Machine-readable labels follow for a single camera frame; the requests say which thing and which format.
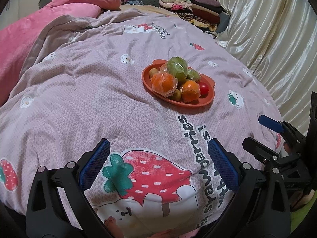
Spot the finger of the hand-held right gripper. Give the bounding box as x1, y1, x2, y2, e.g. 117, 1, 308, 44
242, 137, 281, 164
258, 115, 307, 152

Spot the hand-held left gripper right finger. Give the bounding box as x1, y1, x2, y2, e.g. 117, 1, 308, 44
207, 138, 291, 238

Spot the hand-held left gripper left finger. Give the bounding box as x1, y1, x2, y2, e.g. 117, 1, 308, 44
26, 138, 111, 238

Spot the orange bear-shaped plate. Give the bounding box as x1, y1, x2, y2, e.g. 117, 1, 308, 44
142, 59, 215, 105

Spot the large orange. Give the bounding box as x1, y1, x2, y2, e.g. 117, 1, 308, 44
152, 71, 178, 97

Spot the large green fruit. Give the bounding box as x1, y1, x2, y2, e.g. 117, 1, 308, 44
166, 57, 189, 81

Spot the green cloth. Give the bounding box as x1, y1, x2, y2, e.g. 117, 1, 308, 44
290, 198, 317, 231

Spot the strawberry printed pink quilt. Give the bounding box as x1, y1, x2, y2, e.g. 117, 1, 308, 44
0, 11, 285, 238

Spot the cream satin curtain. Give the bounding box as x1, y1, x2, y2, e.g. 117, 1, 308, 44
215, 0, 317, 139

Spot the stack of folded clothes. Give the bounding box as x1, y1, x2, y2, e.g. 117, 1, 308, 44
158, 0, 228, 34

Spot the pink fleece blanket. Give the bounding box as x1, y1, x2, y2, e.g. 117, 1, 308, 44
0, 0, 122, 106

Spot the beige bed sheet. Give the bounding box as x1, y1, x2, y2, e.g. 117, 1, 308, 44
120, 4, 171, 18

